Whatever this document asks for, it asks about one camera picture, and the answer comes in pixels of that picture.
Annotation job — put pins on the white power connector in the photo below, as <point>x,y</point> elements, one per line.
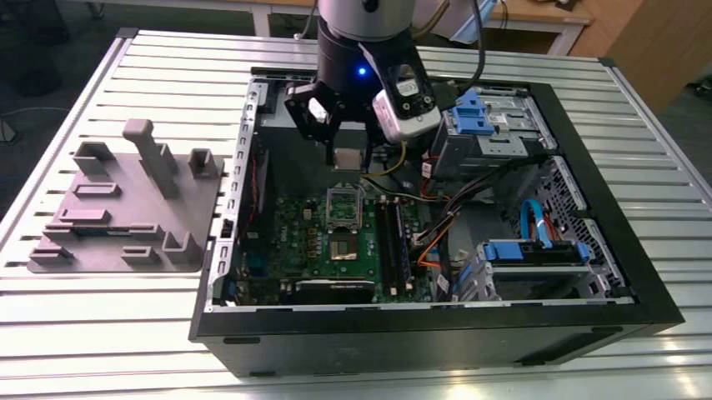
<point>417,239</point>

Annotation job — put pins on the hard disk in blue carrier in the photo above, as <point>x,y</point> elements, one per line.
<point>504,252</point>

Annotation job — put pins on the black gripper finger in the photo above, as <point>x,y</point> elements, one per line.
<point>297,112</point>
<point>374,135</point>

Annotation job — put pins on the grey power supply unit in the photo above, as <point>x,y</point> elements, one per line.
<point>289,166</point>

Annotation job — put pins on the CPU socket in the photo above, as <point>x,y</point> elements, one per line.
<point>343,248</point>

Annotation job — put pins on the blue RAM stick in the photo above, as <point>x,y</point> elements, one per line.
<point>106,232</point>

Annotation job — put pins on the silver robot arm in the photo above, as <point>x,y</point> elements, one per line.
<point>356,16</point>

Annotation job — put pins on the grey parts rack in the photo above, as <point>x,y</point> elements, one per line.
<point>134,200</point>

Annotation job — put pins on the grey metal drive cage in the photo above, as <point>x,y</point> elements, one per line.
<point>501,146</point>

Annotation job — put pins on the silver CPU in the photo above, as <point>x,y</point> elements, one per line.
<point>347,160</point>

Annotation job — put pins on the green motherboard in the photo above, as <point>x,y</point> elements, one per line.
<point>294,216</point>

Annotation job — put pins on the wooden cabinet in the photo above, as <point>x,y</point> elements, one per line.
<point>661,50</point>

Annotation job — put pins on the black PC case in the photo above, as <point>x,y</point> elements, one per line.
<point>389,346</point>

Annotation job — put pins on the black graphics card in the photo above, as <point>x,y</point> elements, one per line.
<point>334,291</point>

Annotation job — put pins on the grey metal disk bay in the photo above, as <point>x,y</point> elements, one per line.
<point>533,273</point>

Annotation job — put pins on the wooden desk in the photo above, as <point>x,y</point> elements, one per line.
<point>533,16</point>

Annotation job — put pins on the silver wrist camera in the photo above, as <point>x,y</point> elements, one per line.
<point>409,121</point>

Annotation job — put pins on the blue plastic drive carrier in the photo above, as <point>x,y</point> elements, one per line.
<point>473,123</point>

